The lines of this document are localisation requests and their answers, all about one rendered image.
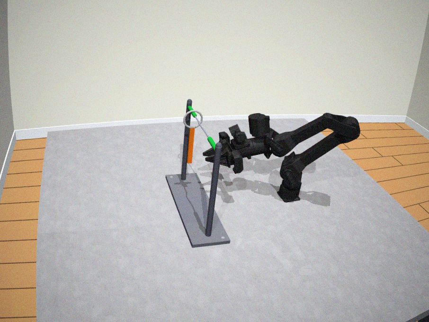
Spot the orange bar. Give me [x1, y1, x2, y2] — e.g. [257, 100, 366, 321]
[183, 110, 203, 163]

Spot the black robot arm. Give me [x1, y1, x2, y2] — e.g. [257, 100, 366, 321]
[229, 113, 360, 202]

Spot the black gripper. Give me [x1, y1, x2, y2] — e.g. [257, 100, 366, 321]
[203, 131, 254, 174]

